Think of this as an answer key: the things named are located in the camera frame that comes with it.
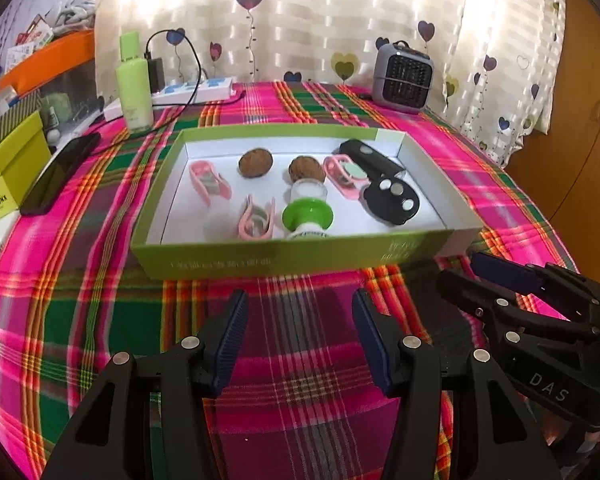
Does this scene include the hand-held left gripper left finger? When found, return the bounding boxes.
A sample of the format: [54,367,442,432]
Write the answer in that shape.
[40,289,251,480]

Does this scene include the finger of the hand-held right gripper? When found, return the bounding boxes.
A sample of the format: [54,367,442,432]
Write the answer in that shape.
[472,251,600,327]
[437,267,600,361]

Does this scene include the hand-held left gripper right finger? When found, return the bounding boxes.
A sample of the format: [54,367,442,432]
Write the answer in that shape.
[351,287,563,480]

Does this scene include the pink plastic clip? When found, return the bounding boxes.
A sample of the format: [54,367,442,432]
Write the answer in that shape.
[237,194,277,240]
[189,160,232,206]
[322,155,376,200]

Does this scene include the green white cardboard box tray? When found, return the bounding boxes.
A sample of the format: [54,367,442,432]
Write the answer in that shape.
[130,127,483,281]

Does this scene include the black round button device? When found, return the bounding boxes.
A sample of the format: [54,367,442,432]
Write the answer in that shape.
[361,177,421,226]

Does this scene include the brown walnut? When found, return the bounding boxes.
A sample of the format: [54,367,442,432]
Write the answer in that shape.
[287,156,326,183]
[237,147,274,178]

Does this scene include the pink green plaid tablecloth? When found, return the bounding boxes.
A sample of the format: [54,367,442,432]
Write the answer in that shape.
[0,80,581,480]

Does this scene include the wooden cabinet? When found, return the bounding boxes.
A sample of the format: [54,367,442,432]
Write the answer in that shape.
[505,0,600,281]

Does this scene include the grey small fan heater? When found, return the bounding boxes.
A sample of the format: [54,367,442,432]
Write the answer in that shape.
[370,41,435,115]

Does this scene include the black smartphone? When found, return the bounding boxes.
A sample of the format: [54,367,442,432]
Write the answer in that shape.
[19,131,102,217]

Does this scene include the white blue power strip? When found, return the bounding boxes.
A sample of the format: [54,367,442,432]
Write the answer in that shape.
[102,76,235,121]

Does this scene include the light green bottle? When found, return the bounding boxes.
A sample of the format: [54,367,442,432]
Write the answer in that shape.
[116,31,155,133]

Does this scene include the black charger plug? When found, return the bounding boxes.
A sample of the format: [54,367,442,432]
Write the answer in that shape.
[147,57,166,95]

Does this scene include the yellow-green cardboard box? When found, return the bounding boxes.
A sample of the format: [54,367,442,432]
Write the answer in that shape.
[0,110,52,233]

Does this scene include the striped gift box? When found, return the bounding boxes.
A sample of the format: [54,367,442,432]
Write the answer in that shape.
[0,91,43,161]

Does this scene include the heart print curtain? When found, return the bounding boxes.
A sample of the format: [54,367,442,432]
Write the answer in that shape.
[94,0,568,168]

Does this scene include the orange lidded storage bin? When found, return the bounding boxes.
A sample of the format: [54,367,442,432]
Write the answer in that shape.
[0,27,97,111]

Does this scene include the printed paper packets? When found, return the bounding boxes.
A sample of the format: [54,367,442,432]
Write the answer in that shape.
[5,12,56,61]

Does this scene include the black charging cable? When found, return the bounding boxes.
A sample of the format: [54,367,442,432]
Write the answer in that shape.
[87,29,246,158]

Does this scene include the white cable bundle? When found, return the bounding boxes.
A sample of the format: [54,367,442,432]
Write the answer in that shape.
[47,0,101,33]

